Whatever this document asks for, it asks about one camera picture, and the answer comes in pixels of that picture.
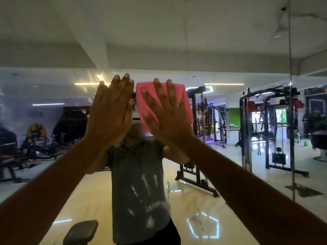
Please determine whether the person's right hand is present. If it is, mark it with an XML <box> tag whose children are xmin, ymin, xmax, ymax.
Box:
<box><xmin>141</xmin><ymin>78</ymin><xmax>195</xmax><ymax>146</ymax></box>

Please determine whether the person's left hand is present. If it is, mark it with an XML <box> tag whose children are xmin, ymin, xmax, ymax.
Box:
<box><xmin>85</xmin><ymin>73</ymin><xmax>135</xmax><ymax>149</ymax></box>

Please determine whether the pink cloth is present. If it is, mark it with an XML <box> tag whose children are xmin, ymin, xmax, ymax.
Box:
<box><xmin>136</xmin><ymin>82</ymin><xmax>194</xmax><ymax>132</ymax></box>

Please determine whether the large wall mirror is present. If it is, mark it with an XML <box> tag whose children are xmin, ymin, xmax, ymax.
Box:
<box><xmin>0</xmin><ymin>0</ymin><xmax>327</xmax><ymax>245</ymax></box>

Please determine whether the person's right forearm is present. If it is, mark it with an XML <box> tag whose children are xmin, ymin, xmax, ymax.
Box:
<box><xmin>178</xmin><ymin>134</ymin><xmax>327</xmax><ymax>245</ymax></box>

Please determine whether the person's left forearm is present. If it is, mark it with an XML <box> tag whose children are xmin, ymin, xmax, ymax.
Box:
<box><xmin>0</xmin><ymin>136</ymin><xmax>109</xmax><ymax>245</ymax></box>

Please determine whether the black padded stool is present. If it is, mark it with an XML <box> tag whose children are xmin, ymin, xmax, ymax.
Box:
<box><xmin>63</xmin><ymin>220</ymin><xmax>99</xmax><ymax>245</ymax></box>

